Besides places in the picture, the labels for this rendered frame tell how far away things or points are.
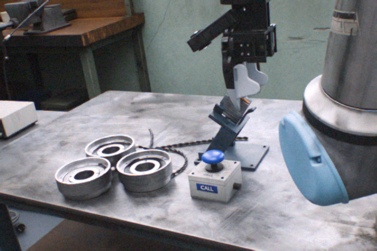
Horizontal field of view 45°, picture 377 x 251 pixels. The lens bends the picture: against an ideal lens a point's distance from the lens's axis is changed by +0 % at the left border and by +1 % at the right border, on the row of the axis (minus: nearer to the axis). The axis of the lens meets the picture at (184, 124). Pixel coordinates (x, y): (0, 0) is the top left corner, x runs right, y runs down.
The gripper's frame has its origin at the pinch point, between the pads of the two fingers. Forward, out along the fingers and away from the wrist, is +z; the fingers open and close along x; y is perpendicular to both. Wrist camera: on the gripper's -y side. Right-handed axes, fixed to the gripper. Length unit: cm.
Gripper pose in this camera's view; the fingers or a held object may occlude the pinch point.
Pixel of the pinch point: (237, 101)
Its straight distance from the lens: 87.9
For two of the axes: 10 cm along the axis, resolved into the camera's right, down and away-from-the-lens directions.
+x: 4.3, -3.9, 8.1
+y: 8.9, 0.6, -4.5
